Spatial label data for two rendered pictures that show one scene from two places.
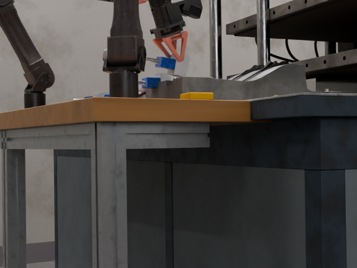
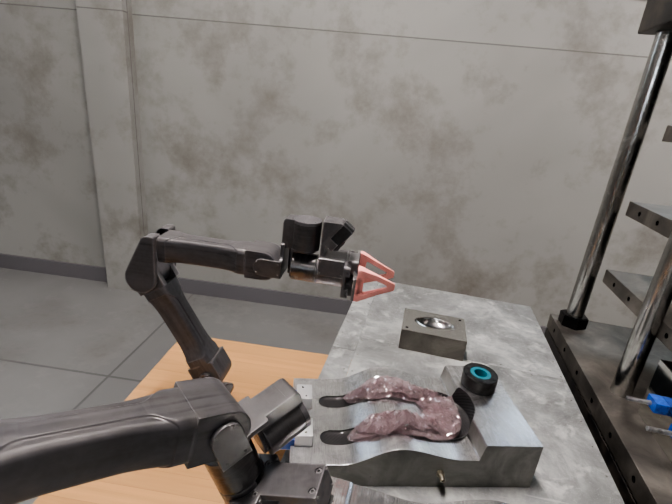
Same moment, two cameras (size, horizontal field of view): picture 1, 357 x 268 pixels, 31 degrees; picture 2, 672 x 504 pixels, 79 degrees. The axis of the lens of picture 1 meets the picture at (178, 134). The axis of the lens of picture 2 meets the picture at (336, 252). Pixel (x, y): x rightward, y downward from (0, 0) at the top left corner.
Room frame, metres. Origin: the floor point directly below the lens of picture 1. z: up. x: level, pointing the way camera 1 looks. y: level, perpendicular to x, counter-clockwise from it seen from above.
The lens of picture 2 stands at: (1.45, -0.24, 1.51)
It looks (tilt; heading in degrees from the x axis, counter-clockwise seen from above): 20 degrees down; 35
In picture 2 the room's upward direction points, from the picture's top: 6 degrees clockwise
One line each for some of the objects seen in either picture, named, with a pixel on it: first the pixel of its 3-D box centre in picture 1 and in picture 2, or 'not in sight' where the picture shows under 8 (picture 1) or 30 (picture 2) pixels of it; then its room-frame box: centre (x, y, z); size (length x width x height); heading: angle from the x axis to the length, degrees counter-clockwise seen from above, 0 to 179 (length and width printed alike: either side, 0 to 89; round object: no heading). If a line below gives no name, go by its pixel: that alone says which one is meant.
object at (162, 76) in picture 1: (147, 82); not in sight; (1.82, 0.08, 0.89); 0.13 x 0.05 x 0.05; 114
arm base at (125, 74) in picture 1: (124, 89); not in sight; (1.40, 0.12, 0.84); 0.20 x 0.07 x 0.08; 31
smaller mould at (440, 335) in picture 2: not in sight; (432, 333); (2.60, 0.16, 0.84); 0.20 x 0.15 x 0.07; 114
